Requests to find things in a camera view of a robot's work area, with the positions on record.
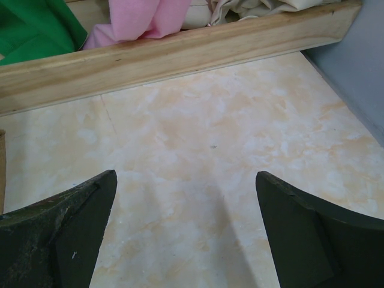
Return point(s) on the pink garment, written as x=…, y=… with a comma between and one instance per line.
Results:
x=132, y=20

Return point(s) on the green tank top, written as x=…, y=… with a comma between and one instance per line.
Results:
x=38, y=29

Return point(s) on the beige cloth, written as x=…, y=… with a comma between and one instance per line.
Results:
x=210, y=13

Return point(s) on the canvas bag with cat print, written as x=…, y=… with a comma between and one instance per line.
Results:
x=3, y=169

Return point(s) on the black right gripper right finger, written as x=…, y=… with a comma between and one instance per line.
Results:
x=315, y=243

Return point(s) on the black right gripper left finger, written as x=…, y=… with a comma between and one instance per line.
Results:
x=55, y=242

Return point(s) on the wooden clothes rack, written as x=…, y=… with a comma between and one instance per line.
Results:
x=44, y=82

